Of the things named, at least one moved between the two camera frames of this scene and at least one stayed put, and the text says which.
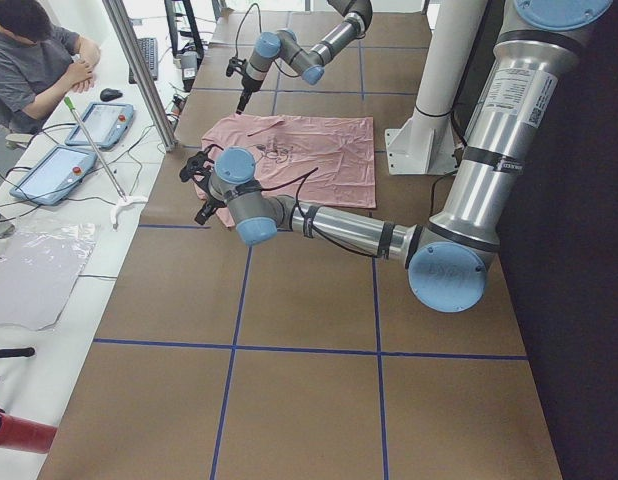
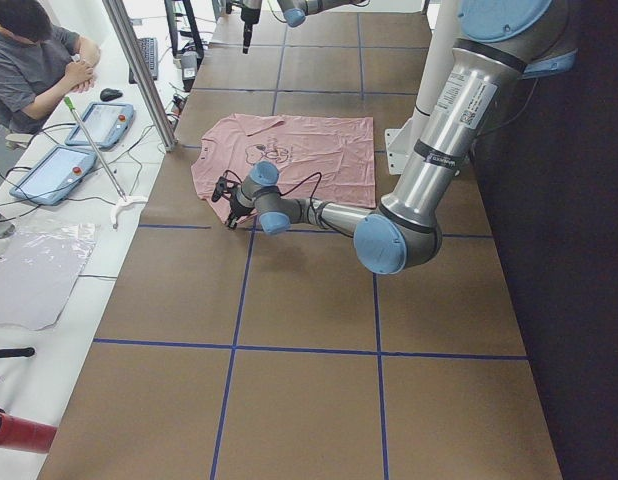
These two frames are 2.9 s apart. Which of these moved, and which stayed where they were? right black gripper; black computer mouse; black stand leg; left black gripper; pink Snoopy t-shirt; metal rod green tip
Moved: right black gripper; left black gripper
Stayed: pink Snoopy t-shirt; black computer mouse; black stand leg; metal rod green tip
